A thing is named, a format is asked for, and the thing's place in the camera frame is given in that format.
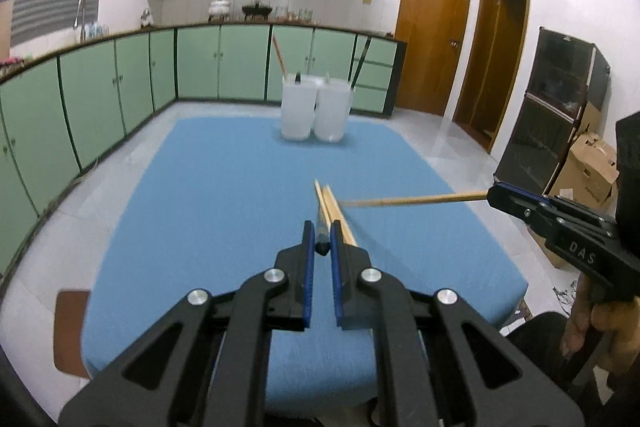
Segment open wooden doorway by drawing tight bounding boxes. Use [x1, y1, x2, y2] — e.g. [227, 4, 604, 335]
[454, 0, 530, 150]

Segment cardboard box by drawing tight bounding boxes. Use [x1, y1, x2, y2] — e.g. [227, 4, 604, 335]
[524, 131, 622, 268]

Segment black chopstick white label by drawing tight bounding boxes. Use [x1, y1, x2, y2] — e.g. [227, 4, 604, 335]
[350, 36, 372, 91]

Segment black wok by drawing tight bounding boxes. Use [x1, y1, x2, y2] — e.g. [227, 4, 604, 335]
[242, 0, 272, 20]

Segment silver kettle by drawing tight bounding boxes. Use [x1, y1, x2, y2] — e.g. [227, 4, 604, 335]
[140, 8, 153, 28]

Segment white cooking pot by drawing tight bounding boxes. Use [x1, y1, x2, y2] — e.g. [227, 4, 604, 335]
[207, 0, 231, 20]

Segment bamboo chopstick orange pattern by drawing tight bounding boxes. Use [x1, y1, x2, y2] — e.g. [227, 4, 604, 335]
[324, 184, 359, 249]

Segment bamboo chopstick red band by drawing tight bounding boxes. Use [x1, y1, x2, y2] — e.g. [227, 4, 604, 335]
[271, 33, 288, 78]

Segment plain light bamboo chopstick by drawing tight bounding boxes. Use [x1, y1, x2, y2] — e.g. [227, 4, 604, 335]
[338, 190, 488, 208]

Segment green lower kitchen cabinets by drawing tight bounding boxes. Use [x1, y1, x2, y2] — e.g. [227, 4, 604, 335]
[1, 23, 407, 269]

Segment blue table cloth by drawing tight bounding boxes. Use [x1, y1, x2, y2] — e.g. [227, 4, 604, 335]
[80, 116, 530, 417]

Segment chrome sink faucet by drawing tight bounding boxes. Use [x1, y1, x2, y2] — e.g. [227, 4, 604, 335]
[73, 0, 87, 43]

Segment white twin utensil holder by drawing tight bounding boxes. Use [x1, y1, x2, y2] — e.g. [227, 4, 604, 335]
[280, 74, 355, 143]

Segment brown stool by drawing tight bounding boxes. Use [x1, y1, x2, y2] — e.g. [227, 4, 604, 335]
[53, 289, 90, 379]

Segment right hand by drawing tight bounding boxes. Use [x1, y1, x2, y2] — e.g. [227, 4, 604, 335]
[561, 274, 639, 376]

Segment wooden door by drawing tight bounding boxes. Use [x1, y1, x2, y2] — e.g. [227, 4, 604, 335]
[395, 0, 471, 116]

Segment bamboo chopstick red pattern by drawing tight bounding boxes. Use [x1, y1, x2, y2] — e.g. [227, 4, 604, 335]
[319, 185, 352, 247]

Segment black glass cabinet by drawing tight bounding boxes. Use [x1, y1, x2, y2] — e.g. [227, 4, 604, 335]
[494, 27, 611, 195]

